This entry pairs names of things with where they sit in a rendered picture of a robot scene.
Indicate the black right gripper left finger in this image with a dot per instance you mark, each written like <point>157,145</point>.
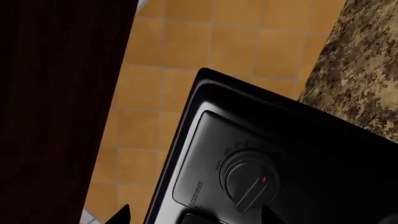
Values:
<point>122,217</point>

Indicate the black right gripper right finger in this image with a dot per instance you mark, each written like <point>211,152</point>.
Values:
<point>270,217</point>

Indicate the black temperature knob red mark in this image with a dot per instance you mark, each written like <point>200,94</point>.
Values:
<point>248,179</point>

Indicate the black toaster oven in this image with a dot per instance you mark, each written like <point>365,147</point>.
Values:
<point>311,144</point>

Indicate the dark brown wooden cabinet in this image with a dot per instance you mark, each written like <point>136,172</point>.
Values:
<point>53,105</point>

